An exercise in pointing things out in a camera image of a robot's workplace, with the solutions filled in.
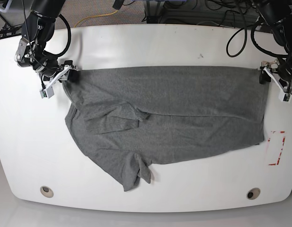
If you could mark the left table cable grommet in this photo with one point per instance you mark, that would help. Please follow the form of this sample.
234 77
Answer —
46 191

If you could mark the black metal frame base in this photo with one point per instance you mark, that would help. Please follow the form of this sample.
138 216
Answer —
186 12

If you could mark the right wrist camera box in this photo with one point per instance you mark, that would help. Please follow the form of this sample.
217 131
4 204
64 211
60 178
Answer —
47 92

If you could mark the grey T-shirt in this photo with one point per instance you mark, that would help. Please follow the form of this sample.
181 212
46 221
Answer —
126 119

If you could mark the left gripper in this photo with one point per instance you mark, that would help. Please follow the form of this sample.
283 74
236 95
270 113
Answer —
279 71

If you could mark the table cable grommet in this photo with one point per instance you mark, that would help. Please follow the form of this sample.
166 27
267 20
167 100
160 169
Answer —
253 193
46 191

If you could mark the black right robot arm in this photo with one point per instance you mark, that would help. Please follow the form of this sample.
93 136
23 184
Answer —
37 29

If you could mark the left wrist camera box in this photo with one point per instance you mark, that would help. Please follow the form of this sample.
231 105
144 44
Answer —
285 97

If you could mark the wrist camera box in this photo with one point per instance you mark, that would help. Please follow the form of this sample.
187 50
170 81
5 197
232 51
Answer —
285 97
47 92

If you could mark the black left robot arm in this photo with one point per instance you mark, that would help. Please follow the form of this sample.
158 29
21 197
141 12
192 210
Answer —
277 15

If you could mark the right table cable grommet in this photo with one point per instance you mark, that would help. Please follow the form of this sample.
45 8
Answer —
253 193

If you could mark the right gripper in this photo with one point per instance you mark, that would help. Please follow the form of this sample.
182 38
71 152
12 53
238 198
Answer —
67 71

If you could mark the black tripod on floor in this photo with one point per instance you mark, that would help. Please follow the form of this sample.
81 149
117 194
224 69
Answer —
9 30

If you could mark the red tape rectangle marking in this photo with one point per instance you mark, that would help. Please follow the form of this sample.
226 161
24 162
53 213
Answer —
274 149

